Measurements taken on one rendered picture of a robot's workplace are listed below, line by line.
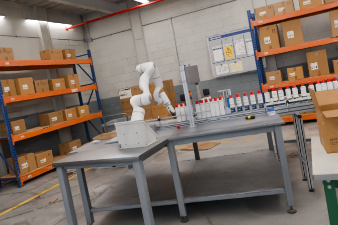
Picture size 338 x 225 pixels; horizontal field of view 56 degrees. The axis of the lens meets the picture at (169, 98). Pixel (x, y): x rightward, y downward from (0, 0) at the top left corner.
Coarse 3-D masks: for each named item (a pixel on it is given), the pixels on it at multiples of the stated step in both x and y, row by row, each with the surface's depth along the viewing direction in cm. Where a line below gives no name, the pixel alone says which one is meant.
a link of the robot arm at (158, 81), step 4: (156, 80) 352; (160, 80) 353; (156, 84) 354; (160, 84) 353; (156, 88) 355; (160, 88) 354; (156, 92) 353; (156, 96) 353; (156, 100) 354; (160, 100) 355
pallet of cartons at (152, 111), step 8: (168, 80) 743; (128, 88) 720; (136, 88) 714; (152, 88) 702; (168, 88) 731; (120, 96) 728; (128, 96) 722; (152, 96) 704; (168, 96) 723; (128, 104) 724; (152, 104) 706; (160, 104) 700; (128, 112) 726; (152, 112) 708; (160, 112) 702; (168, 112) 706; (144, 120) 716; (160, 120) 704
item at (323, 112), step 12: (312, 96) 193; (324, 96) 209; (336, 96) 206; (324, 108) 205; (336, 108) 202; (324, 120) 181; (336, 120) 179; (324, 132) 182; (336, 132) 180; (324, 144) 188; (336, 144) 181
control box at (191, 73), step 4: (184, 68) 338; (188, 68) 337; (192, 68) 341; (196, 68) 345; (188, 72) 336; (192, 72) 340; (196, 72) 345; (188, 76) 336; (192, 76) 340; (196, 76) 344; (188, 80) 337; (192, 80) 339; (196, 80) 344
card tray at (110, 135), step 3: (111, 132) 393; (114, 132) 392; (99, 135) 388; (102, 135) 396; (105, 135) 395; (108, 135) 394; (111, 135) 366; (114, 135) 365; (93, 138) 371; (96, 138) 370; (99, 138) 369; (102, 138) 369; (105, 138) 368; (108, 138) 367; (111, 138) 366
